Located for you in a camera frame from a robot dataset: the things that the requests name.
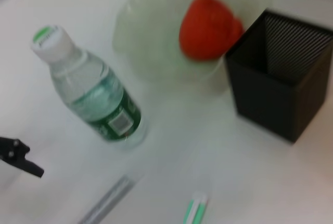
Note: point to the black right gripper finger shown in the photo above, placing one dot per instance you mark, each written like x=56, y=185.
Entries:
x=15, y=153

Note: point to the clear bottle with green label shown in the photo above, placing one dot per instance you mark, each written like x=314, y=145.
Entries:
x=91, y=88

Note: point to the grey glitter pen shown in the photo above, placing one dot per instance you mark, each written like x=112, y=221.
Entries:
x=109, y=200

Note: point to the red-orange toy fruit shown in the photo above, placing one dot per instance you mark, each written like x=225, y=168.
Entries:
x=205, y=28

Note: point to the pale green glass fruit plate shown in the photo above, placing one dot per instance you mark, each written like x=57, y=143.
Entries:
x=145, y=39

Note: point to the black mesh pen holder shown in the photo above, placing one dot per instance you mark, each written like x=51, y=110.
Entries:
x=265, y=99

